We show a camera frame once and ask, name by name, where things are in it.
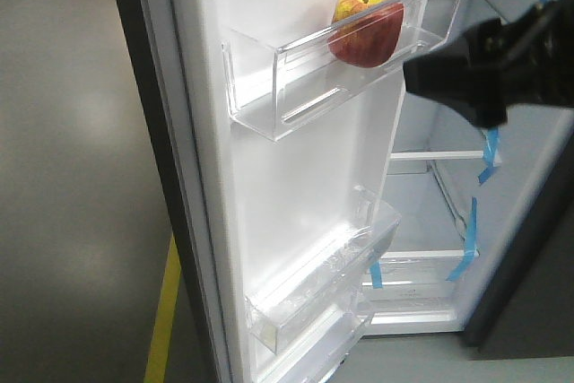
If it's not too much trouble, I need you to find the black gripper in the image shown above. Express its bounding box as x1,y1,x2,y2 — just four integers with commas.
403,0,573,128

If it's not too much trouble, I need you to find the red yellow apple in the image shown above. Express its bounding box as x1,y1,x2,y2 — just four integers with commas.
327,0,404,68

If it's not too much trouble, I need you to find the fridge door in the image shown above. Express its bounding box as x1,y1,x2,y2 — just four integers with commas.
116,0,405,382

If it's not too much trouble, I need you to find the dark grey fridge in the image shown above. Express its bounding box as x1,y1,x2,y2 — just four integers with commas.
363,0,573,359

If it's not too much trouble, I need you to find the blue tape strip middle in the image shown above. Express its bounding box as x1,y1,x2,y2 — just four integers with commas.
478,127,500,185

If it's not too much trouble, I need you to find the blue tape strip lower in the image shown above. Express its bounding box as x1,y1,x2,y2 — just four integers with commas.
447,196,478,282

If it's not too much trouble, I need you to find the upper clear door bin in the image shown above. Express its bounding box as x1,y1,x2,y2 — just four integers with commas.
222,0,462,141

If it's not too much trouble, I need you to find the clear door bin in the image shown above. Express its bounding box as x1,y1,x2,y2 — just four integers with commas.
253,291,374,382
222,0,462,141
246,189,401,354

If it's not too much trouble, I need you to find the blue tape strip drawer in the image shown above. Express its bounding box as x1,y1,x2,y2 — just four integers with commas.
370,260,383,289

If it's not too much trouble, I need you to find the middle clear door bin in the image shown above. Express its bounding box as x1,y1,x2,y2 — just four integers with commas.
246,189,401,354

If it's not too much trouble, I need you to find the lower clear door bin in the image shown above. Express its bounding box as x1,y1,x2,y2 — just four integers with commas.
253,291,374,382

